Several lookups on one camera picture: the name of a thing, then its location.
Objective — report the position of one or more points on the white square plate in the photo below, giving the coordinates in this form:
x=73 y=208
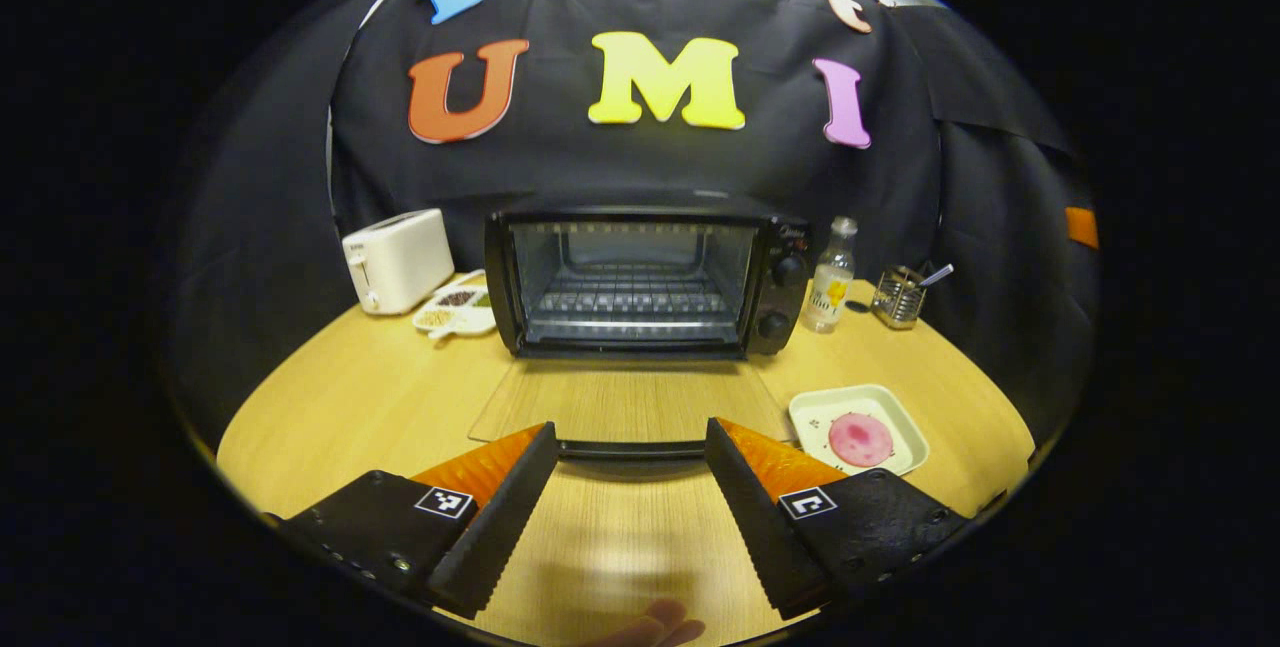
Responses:
x=820 y=417

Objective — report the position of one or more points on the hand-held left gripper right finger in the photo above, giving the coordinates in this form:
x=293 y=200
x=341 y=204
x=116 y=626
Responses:
x=760 y=522

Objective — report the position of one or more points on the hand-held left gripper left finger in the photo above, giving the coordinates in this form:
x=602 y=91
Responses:
x=500 y=522

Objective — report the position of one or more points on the black backdrop cloth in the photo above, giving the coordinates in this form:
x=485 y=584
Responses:
x=560 y=167

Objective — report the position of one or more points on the metal spoon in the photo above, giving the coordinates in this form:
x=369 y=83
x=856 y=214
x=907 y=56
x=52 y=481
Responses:
x=938 y=274

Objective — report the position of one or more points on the white toaster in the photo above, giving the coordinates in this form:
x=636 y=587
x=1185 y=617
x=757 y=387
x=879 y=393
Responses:
x=400 y=262

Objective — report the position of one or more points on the pink round food slice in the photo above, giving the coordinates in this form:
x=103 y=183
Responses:
x=860 y=440

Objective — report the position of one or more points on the black electric oven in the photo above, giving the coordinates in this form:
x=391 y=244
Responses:
x=775 y=297

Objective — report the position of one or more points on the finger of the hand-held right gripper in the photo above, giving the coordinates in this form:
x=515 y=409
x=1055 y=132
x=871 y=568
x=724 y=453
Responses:
x=1082 y=227

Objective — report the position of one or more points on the clear plastic bottle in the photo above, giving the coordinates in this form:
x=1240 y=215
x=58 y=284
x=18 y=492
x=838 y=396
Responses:
x=830 y=287

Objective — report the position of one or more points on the white divided snack dish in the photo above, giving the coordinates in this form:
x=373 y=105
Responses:
x=455 y=315

